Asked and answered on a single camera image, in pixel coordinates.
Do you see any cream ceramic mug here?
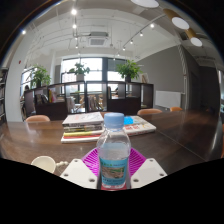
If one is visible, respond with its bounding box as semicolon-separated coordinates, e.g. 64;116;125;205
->
30;155;69;174

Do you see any wide dark-potted green plant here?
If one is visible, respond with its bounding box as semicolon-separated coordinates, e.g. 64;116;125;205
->
115;59;144;83

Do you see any stack of books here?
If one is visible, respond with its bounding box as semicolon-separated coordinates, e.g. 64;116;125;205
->
60;111;105;144

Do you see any bushy potted green plant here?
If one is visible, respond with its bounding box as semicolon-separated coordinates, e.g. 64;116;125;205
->
31;64;52;88

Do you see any clear blue-capped water bottle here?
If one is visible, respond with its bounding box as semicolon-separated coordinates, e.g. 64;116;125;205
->
96;112;132;191

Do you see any person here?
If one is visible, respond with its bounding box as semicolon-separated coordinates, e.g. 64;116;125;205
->
20;84;31;118

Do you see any low dark shelf unit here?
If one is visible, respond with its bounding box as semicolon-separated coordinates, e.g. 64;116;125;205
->
23;80;155;121

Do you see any open colourful magazine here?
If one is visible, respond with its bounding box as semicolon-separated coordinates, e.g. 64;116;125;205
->
123;115;157;137

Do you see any ceiling lights group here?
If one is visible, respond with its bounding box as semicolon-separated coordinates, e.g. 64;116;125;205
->
21;0;204;51

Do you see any ceiling air conditioner unit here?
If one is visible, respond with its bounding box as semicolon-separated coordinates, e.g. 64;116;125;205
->
87;32;109;47

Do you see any small white-potted green plant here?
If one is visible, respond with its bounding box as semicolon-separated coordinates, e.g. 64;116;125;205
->
69;62;91;82

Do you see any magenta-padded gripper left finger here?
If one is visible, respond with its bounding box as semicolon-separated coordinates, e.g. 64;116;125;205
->
59;148;101;190

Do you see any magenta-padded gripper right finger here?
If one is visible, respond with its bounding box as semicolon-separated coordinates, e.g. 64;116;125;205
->
127;148;168;190

